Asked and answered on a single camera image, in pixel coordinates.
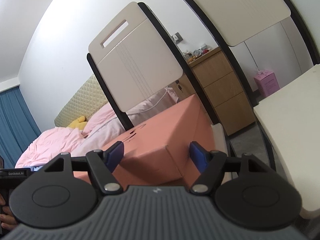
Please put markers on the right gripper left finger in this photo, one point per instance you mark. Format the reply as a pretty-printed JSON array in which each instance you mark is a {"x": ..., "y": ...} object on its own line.
[{"x": 101, "y": 167}]

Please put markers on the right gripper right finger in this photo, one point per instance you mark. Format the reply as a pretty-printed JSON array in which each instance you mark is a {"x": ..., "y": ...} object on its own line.
[{"x": 210, "y": 165}]

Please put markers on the orange box lid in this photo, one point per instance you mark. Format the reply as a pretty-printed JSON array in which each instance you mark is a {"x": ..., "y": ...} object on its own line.
[{"x": 156, "y": 152}]

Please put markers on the person left hand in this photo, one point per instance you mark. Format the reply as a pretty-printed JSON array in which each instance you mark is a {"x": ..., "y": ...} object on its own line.
[{"x": 8, "y": 222}]

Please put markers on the pink bed sheet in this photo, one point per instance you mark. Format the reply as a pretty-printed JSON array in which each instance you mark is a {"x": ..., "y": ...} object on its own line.
[{"x": 99, "y": 137}]

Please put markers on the pink duvet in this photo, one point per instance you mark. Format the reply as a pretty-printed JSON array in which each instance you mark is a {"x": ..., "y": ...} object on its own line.
[{"x": 48, "y": 145}]

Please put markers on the yellow plush toy on bed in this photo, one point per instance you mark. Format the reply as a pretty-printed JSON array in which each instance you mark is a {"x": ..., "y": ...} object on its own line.
[{"x": 78, "y": 123}]

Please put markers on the blue curtain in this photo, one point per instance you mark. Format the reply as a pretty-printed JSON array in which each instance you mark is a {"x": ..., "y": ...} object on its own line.
[{"x": 18, "y": 128}]

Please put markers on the pink pillow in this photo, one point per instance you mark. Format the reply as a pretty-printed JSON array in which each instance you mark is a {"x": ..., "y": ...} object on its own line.
[{"x": 150, "y": 107}]

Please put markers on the beige quilted headboard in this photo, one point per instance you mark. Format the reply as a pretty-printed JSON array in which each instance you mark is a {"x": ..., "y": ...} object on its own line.
[{"x": 85, "y": 102}]

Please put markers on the wooden drawer cabinet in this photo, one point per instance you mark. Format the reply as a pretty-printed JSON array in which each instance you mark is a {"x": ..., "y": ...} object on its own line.
[{"x": 224, "y": 90}]

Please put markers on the right beige chair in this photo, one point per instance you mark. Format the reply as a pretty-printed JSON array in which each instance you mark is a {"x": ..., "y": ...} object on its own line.
[{"x": 281, "y": 36}]

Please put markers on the beige chair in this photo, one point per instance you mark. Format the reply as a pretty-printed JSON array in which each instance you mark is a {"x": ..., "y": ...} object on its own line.
[
  {"x": 134, "y": 57},
  {"x": 281, "y": 36}
]

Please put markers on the pink carton box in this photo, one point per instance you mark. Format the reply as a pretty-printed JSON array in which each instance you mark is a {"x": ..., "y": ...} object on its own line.
[{"x": 266, "y": 82}]

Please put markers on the left beige chair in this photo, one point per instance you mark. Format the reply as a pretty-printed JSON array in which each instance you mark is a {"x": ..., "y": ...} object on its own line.
[{"x": 134, "y": 57}]

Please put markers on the wall power socket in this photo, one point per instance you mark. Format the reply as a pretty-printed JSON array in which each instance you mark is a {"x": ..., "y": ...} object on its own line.
[{"x": 177, "y": 38}]

